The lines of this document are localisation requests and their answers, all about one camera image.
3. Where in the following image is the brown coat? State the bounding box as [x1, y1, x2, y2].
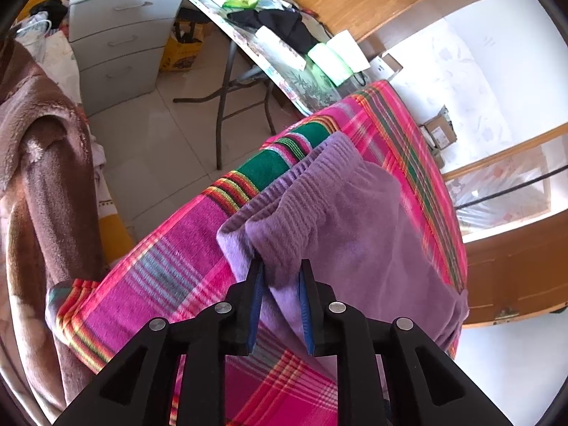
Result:
[1, 39, 105, 423]

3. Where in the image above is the curtain with cartoon prints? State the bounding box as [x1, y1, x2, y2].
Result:
[446, 135, 567, 242]

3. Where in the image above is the white tube bottle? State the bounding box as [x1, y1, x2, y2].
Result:
[254, 26, 306, 71]

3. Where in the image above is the white paper stack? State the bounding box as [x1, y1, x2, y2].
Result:
[326, 30, 371, 73]

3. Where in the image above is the white small box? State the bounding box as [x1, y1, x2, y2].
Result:
[370, 53, 403, 81]

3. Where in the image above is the cardboard box with label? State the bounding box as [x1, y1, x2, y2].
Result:
[421, 106, 457, 151]

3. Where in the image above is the wooden door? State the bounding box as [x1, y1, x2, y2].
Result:
[465, 211, 568, 328]

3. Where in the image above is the purple fleece garment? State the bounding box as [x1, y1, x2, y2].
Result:
[217, 132, 468, 377]

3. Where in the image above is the white folding table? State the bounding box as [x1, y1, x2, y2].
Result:
[172, 0, 342, 170]

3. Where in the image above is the pink plaid bed cover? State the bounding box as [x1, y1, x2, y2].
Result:
[46, 81, 468, 425]

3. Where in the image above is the black cloth on table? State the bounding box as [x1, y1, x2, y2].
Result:
[227, 9, 319, 55]

